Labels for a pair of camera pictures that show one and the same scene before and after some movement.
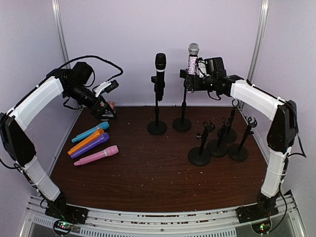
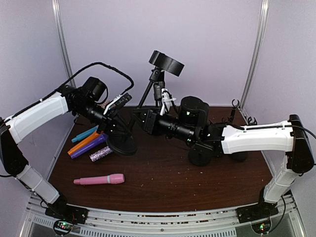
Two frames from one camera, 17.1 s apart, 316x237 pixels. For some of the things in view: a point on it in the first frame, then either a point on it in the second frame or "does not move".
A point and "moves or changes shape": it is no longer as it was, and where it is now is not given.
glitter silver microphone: x=193 y=49 -> x=100 y=153
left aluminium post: x=56 y=4 does not move
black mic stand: x=201 y=155 does not move
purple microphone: x=103 y=138 does not move
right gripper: x=189 y=83 -> x=148 y=121
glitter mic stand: x=183 y=124 moves or changes shape
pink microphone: x=110 y=150 -> x=114 y=178
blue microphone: x=103 y=125 does not move
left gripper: x=101 y=109 -> x=110 y=126
